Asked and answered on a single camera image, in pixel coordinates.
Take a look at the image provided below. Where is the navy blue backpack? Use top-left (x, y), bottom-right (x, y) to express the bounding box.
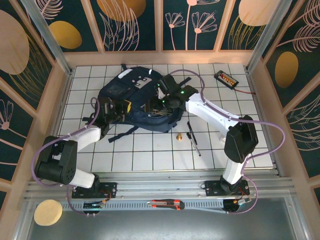
top-left (82, 63), bottom-right (185, 144)

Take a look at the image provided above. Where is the black marker pen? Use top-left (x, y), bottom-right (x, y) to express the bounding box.
top-left (186, 121), bottom-right (198, 146)

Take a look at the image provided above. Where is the silver pen with black cap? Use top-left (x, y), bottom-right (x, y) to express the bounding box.
top-left (186, 132), bottom-right (202, 157)

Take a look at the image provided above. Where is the black device with orange cells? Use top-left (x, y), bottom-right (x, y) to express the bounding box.
top-left (214, 70), bottom-right (240, 88)

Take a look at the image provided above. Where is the orange black utility knife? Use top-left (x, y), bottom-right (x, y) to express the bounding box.
top-left (147, 199), bottom-right (185, 211)

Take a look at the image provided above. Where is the left controller circuit board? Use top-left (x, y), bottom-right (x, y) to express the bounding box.
top-left (83, 201), bottom-right (106, 210)

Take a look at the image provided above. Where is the controller circuit board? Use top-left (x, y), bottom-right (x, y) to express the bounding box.
top-left (83, 201), bottom-right (106, 210)
top-left (223, 197), bottom-right (253, 213)

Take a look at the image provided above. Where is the grey metal sheet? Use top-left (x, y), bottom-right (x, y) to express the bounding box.
top-left (24, 197), bottom-right (310, 240)

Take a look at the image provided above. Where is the right controller circuit board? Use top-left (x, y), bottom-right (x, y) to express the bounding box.
top-left (223, 197), bottom-right (253, 213)

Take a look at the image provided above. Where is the round yellow sponge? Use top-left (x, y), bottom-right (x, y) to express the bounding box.
top-left (33, 199), bottom-right (63, 227)

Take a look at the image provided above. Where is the thin red wire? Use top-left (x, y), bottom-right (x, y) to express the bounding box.
top-left (234, 86), bottom-right (257, 96)

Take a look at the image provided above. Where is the aluminium extrusion rail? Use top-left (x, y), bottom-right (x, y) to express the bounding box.
top-left (24, 171), bottom-right (297, 201)

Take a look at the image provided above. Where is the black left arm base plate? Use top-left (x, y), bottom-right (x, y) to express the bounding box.
top-left (71, 182), bottom-right (118, 200)

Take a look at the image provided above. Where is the perforated grey cable tray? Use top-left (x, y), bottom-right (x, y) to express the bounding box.
top-left (59, 199), bottom-right (226, 214)

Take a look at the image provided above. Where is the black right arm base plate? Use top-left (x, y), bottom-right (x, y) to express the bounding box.
top-left (204, 180), bottom-right (250, 197)

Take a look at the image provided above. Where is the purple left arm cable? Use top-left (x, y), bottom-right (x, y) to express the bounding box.
top-left (32, 97), bottom-right (111, 217)

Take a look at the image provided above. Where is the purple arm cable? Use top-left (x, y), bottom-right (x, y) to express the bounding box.
top-left (167, 69), bottom-right (286, 216)
top-left (32, 97), bottom-right (111, 217)

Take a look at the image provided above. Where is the left aluminium frame post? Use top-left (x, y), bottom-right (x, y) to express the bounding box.
top-left (19, 0), bottom-right (75, 77)

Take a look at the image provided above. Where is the aluminium frame post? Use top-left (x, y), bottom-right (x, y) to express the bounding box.
top-left (19, 0), bottom-right (75, 77)
top-left (244, 0), bottom-right (293, 73)

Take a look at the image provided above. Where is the right aluminium frame post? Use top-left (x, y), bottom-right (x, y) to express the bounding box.
top-left (244, 0), bottom-right (293, 73)

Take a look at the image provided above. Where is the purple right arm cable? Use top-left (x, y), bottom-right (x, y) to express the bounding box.
top-left (167, 69), bottom-right (286, 216)

